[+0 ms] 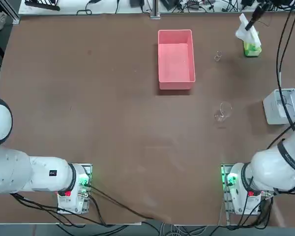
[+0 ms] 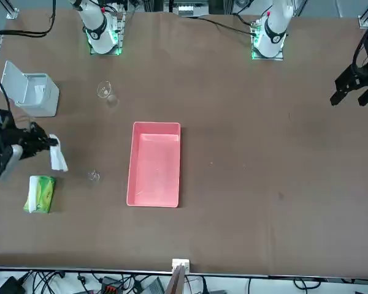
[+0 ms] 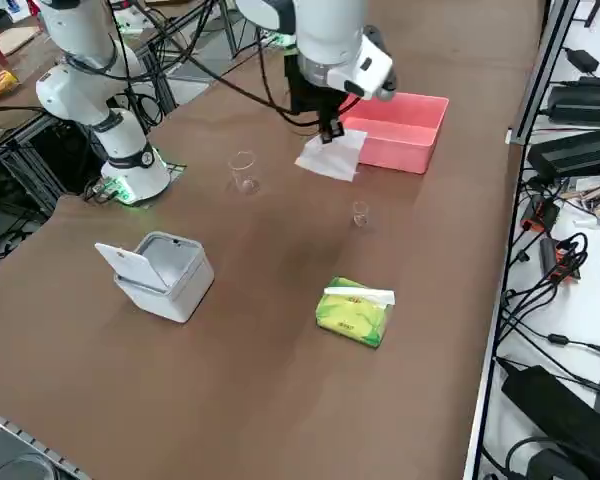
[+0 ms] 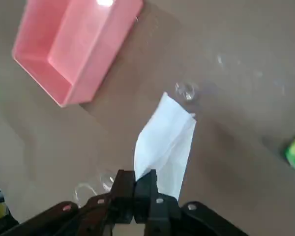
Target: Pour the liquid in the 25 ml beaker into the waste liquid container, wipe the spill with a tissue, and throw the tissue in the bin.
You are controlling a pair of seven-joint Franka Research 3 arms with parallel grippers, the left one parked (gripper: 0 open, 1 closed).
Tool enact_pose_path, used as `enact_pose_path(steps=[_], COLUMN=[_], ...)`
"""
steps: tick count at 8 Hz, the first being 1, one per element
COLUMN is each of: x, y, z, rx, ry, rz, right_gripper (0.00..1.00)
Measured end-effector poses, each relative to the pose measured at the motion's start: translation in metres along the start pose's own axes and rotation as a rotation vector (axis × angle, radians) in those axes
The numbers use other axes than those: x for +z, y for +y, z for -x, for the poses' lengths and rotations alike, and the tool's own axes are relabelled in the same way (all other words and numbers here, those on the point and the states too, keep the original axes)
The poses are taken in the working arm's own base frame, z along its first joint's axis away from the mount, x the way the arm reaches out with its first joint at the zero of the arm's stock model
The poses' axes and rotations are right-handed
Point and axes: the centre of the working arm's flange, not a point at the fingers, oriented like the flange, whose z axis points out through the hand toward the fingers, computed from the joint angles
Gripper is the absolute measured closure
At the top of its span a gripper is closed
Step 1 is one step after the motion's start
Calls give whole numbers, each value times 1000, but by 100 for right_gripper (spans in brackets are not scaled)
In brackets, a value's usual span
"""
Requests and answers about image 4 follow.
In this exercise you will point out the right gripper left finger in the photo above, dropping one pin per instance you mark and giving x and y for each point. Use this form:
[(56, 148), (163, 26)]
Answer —
[(123, 196)]

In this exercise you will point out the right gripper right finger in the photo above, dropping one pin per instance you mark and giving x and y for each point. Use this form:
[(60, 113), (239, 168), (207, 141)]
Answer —
[(167, 218)]

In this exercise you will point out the white tissue sheet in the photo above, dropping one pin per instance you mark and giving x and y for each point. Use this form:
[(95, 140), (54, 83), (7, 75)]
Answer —
[(167, 137)]

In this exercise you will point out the large clear glass beaker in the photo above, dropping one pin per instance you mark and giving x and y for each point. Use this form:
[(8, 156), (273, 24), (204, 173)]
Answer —
[(105, 180)]

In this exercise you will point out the pink plastic rectangular container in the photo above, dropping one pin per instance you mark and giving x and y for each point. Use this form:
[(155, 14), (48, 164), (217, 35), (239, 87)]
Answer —
[(76, 49)]

